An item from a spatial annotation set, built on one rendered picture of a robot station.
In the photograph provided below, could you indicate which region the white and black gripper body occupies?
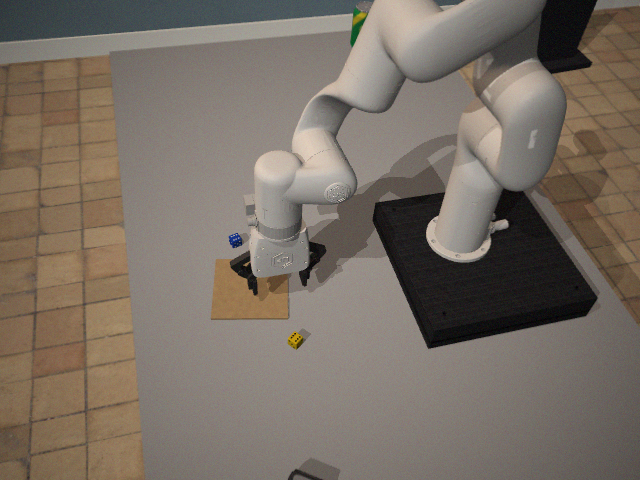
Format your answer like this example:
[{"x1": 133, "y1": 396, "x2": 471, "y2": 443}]
[{"x1": 249, "y1": 218, "x2": 310, "y2": 278}]

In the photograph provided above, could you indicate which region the tan square mat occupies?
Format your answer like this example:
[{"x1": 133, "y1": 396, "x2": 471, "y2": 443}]
[{"x1": 211, "y1": 259, "x2": 288, "y2": 320}]

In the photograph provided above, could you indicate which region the green and yellow drink can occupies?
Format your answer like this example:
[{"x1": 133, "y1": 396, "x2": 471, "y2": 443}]
[{"x1": 350, "y1": 1, "x2": 373, "y2": 48}]

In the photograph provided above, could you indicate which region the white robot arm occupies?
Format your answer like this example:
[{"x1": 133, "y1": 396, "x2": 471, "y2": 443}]
[{"x1": 243, "y1": 0, "x2": 567, "y2": 263}]

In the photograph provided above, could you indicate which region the yellow die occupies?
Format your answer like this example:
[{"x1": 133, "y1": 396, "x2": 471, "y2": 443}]
[{"x1": 288, "y1": 331, "x2": 303, "y2": 350}]

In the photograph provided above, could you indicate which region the blue die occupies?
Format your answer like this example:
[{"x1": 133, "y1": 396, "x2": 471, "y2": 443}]
[{"x1": 229, "y1": 233, "x2": 242, "y2": 248}]

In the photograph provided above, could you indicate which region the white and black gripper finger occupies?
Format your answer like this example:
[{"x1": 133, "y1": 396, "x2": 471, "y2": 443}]
[
  {"x1": 230, "y1": 250, "x2": 258, "y2": 296},
  {"x1": 299, "y1": 241, "x2": 326, "y2": 286}
]

